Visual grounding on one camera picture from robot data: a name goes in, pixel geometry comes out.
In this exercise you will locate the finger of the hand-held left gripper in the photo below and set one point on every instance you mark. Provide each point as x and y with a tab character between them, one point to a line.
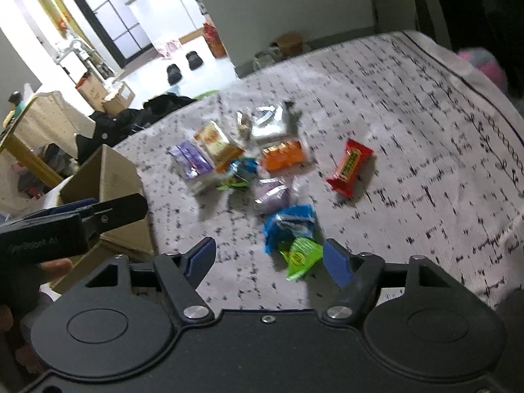
73	205
118	211

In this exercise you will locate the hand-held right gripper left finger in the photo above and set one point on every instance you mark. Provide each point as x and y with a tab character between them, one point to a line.
202	256

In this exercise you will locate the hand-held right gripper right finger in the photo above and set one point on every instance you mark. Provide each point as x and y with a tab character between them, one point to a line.
337	262

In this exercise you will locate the cardboard box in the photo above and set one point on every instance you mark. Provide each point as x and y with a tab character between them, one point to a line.
102	176

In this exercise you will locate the tan and orange snack packet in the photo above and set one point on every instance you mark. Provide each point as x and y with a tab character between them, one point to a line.
213	139

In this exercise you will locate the person's left hand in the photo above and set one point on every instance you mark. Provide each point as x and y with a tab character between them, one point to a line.
57	269

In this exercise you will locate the purple snack packet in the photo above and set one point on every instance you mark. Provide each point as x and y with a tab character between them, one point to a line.
192	163

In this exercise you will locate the black bag on floor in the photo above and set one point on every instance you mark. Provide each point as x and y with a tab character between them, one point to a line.
123	123

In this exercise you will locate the clear packet with purple pastry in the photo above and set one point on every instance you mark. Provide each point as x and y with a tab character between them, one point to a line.
270	198

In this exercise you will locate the wooden table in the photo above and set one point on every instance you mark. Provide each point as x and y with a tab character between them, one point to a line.
45	120

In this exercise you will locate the blue and green snack packet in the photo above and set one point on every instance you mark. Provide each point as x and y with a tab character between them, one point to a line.
241	172

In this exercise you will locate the red snack packet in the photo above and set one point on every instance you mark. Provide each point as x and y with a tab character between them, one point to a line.
350	168

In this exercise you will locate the small cardboard carton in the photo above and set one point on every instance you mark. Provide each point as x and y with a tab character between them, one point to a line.
118	98

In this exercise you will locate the small figurine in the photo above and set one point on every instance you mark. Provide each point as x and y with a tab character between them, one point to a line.
14	104

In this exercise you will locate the open cardboard carton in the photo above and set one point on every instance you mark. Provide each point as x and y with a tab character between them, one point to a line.
92	89

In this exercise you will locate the silver snack packet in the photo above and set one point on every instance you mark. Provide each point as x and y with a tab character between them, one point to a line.
268	127

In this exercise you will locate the green floor mat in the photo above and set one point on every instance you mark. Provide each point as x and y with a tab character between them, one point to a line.
206	94

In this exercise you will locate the black slipper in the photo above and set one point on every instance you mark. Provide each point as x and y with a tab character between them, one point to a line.
174	74
194	60

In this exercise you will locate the pink plastic bag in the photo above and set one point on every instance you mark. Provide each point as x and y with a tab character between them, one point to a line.
168	48

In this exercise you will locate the red bag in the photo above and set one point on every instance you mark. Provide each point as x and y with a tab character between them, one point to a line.
215	41

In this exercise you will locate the black framed glass door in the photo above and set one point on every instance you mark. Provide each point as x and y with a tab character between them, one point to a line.
110	8

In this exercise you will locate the white kitchen counter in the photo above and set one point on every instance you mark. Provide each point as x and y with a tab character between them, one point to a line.
168	12

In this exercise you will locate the grey plastic bag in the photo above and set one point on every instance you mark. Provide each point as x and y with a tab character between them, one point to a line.
264	59

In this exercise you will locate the brown basket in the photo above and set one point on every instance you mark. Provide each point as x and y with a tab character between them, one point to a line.
290	41

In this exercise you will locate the dark hanging clothing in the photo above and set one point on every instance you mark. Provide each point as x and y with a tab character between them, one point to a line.
470	4

